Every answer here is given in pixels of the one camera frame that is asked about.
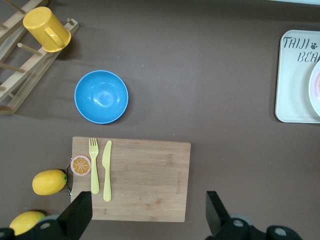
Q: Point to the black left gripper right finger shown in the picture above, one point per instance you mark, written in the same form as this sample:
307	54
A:
217	217

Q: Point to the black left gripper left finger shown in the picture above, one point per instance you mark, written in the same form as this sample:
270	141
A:
77	212

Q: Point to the white round plate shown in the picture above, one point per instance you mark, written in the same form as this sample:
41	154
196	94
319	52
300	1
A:
315	107

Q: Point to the yellow lemon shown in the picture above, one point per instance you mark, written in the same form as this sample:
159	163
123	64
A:
48	182
25	221

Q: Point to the yellow plastic fork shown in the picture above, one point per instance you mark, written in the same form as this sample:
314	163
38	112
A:
94	170

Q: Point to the toy orange slice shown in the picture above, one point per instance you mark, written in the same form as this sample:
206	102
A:
80	165

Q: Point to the yellow plastic knife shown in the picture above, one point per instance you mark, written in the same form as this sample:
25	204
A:
107	175

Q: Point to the wooden cutting board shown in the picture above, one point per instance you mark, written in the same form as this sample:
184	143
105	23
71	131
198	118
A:
145	180

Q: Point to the blue bowl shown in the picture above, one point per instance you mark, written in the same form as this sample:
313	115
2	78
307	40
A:
101	96

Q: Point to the cream tray with bear print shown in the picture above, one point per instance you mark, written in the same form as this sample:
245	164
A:
292	95

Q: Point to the wooden drying rack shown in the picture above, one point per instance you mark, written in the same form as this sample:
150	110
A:
25	75

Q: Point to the yellow mug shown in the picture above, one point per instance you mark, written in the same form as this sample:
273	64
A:
42	27

